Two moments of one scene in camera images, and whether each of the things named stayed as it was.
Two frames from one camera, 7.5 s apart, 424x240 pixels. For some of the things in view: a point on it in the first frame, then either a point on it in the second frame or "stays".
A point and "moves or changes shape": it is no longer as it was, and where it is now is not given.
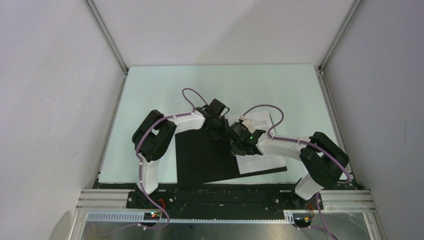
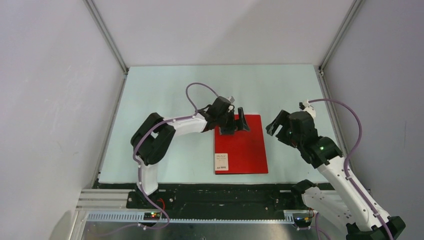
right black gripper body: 237,149 -> 293,139
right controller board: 302,222 stays
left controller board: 151,216 stays
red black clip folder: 203,155 moves or changes shape
